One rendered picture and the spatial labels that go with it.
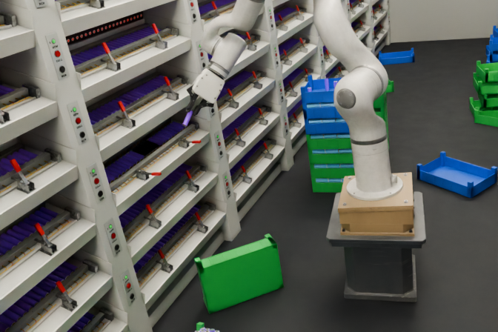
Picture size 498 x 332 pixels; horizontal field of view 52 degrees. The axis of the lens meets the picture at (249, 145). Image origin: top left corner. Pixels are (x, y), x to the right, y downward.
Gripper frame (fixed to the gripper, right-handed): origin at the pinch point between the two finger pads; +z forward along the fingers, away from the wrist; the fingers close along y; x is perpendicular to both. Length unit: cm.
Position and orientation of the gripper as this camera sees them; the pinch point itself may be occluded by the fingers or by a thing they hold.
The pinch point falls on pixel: (193, 108)
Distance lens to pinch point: 191.0
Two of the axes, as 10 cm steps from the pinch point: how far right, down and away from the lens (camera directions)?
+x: -3.7, -2.0, 9.1
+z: -5.4, 8.4, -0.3
